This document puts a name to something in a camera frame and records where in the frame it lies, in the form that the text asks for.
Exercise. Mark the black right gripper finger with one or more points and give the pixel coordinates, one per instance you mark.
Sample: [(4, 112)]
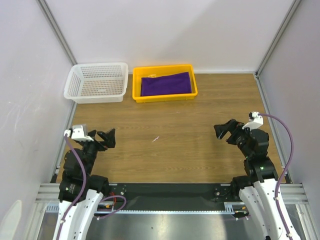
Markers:
[(221, 130), (231, 126)]

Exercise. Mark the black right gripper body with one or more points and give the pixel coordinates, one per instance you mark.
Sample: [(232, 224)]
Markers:
[(235, 132)]

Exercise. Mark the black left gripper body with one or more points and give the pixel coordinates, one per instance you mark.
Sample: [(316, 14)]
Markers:
[(91, 148)]

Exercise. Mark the purple towel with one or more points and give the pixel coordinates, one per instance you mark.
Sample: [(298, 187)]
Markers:
[(179, 83)]

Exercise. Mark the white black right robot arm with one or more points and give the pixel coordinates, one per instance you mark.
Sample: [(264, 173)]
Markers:
[(259, 188)]

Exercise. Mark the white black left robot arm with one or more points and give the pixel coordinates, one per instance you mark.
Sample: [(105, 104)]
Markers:
[(80, 191)]

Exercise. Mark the white perforated plastic basket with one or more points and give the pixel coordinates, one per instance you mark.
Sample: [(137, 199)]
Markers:
[(94, 83)]

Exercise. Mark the yellow plastic tray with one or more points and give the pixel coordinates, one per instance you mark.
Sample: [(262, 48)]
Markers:
[(160, 71)]

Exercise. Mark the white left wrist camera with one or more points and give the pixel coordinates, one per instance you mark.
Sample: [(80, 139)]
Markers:
[(78, 133)]

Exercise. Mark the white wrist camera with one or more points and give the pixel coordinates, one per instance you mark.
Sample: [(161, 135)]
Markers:
[(255, 121), (78, 133)]

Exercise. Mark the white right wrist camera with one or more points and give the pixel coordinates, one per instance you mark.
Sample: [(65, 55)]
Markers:
[(255, 121)]

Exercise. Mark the aluminium frame rail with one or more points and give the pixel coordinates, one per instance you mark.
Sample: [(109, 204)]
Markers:
[(291, 193)]

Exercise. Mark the white slotted cable duct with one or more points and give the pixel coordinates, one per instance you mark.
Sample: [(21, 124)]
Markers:
[(229, 210)]

